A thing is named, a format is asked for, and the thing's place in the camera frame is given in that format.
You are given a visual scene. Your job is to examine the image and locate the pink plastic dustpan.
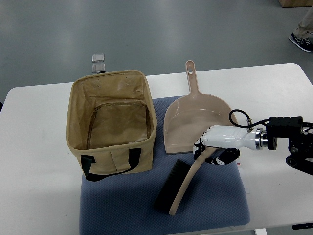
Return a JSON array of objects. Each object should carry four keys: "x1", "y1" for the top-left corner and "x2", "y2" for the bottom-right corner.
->
[{"x1": 163, "y1": 60, "x2": 232, "y2": 154}]

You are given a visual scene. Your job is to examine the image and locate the yellow fabric bag black handles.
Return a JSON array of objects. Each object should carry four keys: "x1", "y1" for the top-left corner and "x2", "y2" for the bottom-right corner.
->
[{"x1": 66, "y1": 70, "x2": 157, "y2": 182}]

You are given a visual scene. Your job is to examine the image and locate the wooden box corner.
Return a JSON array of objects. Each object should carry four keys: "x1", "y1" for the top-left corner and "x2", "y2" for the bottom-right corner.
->
[{"x1": 279, "y1": 0, "x2": 313, "y2": 8}]

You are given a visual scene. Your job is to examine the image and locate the person's dark sneaker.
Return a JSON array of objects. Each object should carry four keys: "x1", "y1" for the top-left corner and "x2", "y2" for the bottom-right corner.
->
[{"x1": 289, "y1": 33, "x2": 313, "y2": 52}]

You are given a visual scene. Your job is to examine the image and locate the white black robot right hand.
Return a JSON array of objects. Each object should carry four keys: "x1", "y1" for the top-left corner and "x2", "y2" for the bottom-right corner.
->
[{"x1": 193, "y1": 125, "x2": 263, "y2": 165}]

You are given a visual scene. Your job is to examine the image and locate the blue quilted mat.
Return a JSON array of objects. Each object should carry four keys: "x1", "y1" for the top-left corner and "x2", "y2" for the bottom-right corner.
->
[{"x1": 79, "y1": 95, "x2": 251, "y2": 235}]

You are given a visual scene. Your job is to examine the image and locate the upper metal floor plate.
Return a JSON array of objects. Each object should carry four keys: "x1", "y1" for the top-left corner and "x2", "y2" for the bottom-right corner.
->
[{"x1": 92, "y1": 53, "x2": 105, "y2": 63}]

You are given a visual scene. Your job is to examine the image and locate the person's beige trouser leg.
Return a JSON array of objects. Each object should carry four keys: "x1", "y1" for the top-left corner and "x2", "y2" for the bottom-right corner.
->
[{"x1": 293, "y1": 6, "x2": 313, "y2": 38}]

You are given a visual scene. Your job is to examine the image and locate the black clamp at table edge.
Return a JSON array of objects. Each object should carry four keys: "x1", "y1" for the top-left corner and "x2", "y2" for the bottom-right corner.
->
[{"x1": 292, "y1": 222, "x2": 313, "y2": 230}]

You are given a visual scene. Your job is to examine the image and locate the pink hand broom black bristles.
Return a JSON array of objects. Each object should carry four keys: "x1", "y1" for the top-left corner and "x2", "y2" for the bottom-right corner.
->
[{"x1": 154, "y1": 147, "x2": 217, "y2": 216}]

